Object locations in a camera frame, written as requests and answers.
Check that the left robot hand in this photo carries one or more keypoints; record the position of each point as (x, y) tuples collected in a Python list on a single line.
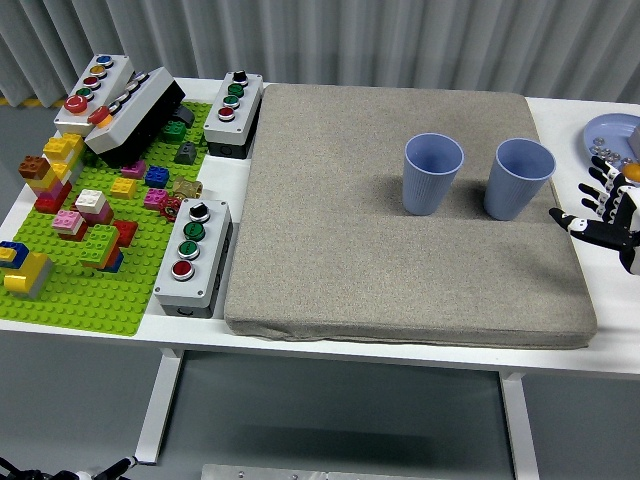
[(112, 467)]

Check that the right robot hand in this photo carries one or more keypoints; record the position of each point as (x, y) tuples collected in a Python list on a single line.
[(612, 232)]

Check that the blue ribbed cup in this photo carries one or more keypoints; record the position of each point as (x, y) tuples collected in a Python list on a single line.
[(515, 200), (425, 195)]

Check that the orange ball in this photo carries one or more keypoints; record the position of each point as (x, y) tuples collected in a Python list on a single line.
[(632, 171)]

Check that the white table leg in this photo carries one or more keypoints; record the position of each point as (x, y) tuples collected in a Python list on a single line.
[(157, 410), (520, 430)]

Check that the grey metal block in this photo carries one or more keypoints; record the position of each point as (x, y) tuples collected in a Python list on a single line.
[(634, 142)]

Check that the blue plate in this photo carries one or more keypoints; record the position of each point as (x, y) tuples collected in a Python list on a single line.
[(607, 127)]

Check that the green toy brick baseplate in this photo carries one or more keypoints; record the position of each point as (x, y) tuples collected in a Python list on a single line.
[(90, 300)]

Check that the blue toy brick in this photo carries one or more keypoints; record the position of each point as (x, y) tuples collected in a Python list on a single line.
[(157, 176), (17, 249), (117, 262)]

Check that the large yellow toy brick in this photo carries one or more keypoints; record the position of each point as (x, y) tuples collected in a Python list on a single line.
[(27, 272)]

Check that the green toy brick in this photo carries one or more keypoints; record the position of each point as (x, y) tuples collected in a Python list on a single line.
[(100, 240), (173, 130)]

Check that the red toy brick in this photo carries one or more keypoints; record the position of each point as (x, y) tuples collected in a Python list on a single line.
[(50, 202), (127, 231), (75, 236)]

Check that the four-button grey control box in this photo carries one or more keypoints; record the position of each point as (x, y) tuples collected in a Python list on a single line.
[(245, 110), (212, 255)]

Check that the small yellow toy brick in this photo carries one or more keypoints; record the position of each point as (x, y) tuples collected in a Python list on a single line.
[(6, 254)]

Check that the magenta toy brick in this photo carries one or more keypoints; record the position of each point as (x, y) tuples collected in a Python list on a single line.
[(155, 198), (134, 170), (102, 216)]

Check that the pink toy brick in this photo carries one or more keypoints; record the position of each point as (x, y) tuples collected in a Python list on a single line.
[(67, 219), (57, 189)]

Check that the grey-brown mat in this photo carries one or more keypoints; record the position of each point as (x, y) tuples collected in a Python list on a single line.
[(350, 225)]

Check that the white toy brick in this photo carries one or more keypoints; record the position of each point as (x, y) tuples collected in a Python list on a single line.
[(91, 198)]

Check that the light orange toy brick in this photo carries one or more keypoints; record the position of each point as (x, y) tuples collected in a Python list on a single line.
[(42, 182)]

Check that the brown toy brick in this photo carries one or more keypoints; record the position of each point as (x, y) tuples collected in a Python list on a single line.
[(34, 166)]

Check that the dark grey sloped brick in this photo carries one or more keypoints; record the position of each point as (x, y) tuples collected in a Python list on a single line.
[(186, 152)]

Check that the grey pleated curtain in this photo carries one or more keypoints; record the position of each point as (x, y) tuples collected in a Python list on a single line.
[(320, 40)]

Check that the tilted grey control box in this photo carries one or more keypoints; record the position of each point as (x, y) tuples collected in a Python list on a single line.
[(135, 112)]

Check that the dark grey curved brick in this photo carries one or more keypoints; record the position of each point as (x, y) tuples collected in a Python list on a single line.
[(185, 116)]

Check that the five-button grey control box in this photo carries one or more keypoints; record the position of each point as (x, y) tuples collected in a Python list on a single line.
[(107, 82)]

